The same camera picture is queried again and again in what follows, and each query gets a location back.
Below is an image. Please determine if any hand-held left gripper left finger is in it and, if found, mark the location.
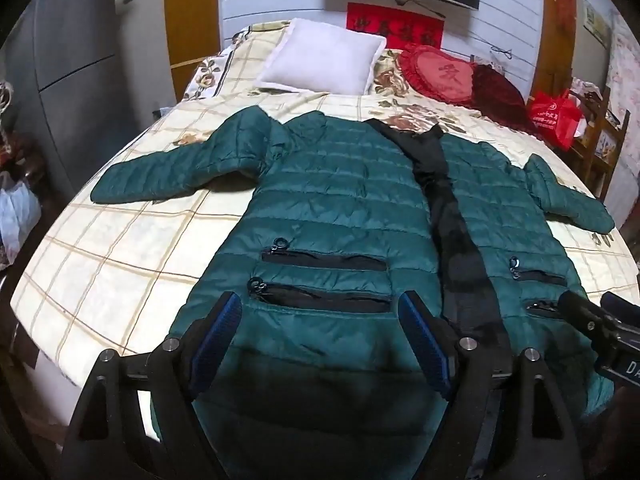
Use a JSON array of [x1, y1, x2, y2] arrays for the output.
[[60, 290, 244, 480]]

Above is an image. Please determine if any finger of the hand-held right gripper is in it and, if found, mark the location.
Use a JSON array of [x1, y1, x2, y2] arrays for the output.
[[600, 291, 640, 322], [557, 290, 621, 350]]

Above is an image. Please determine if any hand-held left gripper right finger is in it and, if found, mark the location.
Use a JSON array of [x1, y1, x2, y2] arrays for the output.
[[397, 290, 586, 480]]

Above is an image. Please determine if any green down jacket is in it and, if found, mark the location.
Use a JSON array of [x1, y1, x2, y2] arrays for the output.
[[90, 107, 617, 480]]

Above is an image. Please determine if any bed with floral checked sheet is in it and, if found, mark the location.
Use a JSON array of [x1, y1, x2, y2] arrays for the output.
[[10, 20, 640, 376]]

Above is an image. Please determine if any wooden chair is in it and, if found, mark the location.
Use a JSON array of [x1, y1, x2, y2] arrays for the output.
[[570, 77, 631, 201]]

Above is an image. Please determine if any red shopping bag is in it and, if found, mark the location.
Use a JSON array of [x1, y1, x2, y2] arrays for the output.
[[529, 89, 583, 151]]

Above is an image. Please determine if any white plastic bag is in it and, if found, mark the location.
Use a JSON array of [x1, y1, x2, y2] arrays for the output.
[[0, 172, 42, 266]]

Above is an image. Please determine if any dark red velvet pillow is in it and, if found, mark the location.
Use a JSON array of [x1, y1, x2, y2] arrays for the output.
[[470, 62, 540, 137]]

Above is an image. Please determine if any red heart-shaped pillow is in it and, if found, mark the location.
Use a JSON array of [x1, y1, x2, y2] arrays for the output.
[[397, 44, 476, 109]]

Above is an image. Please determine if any white square pillow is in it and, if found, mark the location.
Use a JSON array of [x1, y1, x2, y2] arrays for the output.
[[255, 17, 388, 97]]

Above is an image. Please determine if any grey wardrobe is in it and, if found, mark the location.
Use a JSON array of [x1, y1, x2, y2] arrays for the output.
[[0, 0, 173, 201]]

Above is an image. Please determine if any black wall cable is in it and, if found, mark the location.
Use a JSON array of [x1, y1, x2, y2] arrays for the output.
[[470, 35, 531, 68]]

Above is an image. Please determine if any wall calendar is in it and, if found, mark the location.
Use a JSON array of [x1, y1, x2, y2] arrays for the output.
[[582, 0, 611, 41]]

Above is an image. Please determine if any wooden wall panel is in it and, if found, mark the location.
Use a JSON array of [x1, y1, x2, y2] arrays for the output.
[[165, 0, 223, 103], [532, 0, 576, 98]]

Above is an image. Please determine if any red wall banner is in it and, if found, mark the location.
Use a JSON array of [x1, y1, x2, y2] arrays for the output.
[[346, 2, 445, 50]]

